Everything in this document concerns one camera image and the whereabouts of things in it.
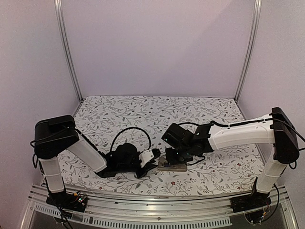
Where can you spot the aluminium frame post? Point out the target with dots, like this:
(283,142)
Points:
(250,48)
(66,49)

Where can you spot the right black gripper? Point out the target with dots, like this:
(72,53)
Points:
(171,160)

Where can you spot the front aluminium rail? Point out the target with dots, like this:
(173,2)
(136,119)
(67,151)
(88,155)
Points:
(111,210)

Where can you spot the floral patterned table mat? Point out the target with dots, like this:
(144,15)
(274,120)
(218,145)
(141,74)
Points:
(109,121)

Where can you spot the white remote control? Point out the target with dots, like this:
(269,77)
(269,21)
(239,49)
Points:
(173,168)

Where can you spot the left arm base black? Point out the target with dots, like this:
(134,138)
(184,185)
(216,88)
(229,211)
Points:
(63,200)

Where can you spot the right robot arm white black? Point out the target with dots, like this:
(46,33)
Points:
(274,128)

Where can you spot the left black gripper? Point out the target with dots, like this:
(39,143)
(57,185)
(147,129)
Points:
(147,167)

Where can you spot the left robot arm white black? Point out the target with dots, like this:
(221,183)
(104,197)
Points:
(56,135)

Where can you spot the left aluminium frame post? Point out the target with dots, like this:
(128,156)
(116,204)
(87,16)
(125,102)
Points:
(66,49)

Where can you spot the right aluminium frame post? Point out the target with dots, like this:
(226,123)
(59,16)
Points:
(250,48)

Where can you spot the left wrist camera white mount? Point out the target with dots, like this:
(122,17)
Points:
(148,156)

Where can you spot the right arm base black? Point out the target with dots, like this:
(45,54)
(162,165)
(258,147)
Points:
(255,199)

